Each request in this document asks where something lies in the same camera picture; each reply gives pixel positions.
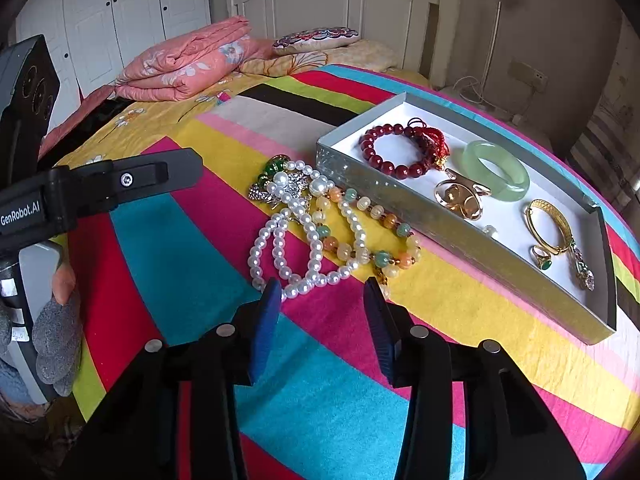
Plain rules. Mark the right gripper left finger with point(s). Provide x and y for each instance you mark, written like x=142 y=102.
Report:
x=171 y=413

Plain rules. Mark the white bedside table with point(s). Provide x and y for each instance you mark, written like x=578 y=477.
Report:
x=498 y=113

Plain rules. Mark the pink folded quilt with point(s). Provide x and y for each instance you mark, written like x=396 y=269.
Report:
x=173 y=70

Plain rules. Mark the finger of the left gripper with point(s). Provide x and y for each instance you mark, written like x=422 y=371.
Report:
x=108 y=184

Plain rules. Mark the white wardrobe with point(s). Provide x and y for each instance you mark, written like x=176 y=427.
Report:
x=91 y=41

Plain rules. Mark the embroidered decorative pillow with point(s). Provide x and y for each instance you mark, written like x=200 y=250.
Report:
x=316 y=39

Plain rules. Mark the striped curtain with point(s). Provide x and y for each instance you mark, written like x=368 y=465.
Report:
x=606 y=153

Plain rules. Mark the grey cardboard tray box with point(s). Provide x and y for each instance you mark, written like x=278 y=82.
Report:
x=498 y=243

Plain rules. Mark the yellow floral pillow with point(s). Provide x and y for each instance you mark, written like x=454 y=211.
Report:
x=366 y=54

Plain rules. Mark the green jade bangle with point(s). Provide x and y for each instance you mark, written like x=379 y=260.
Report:
x=496 y=168

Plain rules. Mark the slim white desk lamp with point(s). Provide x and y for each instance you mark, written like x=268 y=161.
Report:
x=478 y=93

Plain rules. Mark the wall power socket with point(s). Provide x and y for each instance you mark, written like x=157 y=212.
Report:
x=526 y=74

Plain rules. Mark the grey gloved left hand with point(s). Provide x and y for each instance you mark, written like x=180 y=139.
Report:
x=56 y=339

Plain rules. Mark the silver lotus flower brooch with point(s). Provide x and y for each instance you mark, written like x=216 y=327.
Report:
x=582 y=270

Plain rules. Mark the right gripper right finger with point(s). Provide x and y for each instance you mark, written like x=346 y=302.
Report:
x=510 y=432

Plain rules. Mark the gold filigree bangle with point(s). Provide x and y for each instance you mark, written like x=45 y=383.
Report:
x=548 y=226

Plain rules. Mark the white wooden headboard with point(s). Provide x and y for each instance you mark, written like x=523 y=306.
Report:
x=420 y=32

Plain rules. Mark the green rhinestone brooch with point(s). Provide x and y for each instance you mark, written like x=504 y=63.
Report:
x=281 y=177

